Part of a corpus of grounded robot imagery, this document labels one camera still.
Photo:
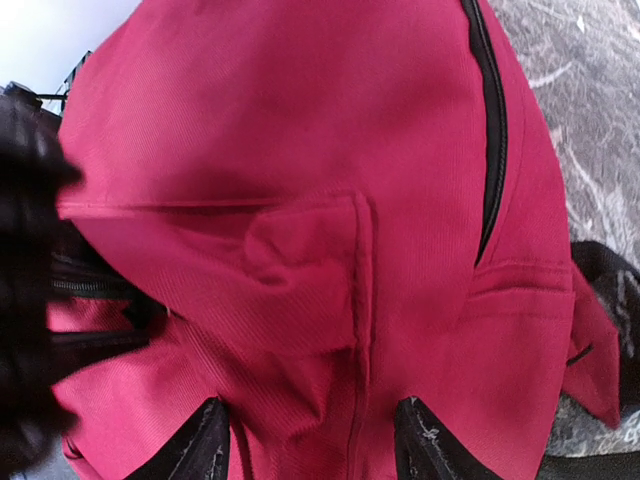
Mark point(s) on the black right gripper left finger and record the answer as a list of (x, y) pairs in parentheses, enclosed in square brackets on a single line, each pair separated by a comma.
[(200, 449)]

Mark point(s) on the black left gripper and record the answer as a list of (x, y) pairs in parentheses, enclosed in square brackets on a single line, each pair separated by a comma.
[(34, 171)]

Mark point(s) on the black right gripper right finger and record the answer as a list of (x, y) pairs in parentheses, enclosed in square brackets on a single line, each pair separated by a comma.
[(425, 449)]

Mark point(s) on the red student backpack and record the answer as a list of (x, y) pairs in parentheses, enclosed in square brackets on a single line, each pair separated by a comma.
[(344, 223)]

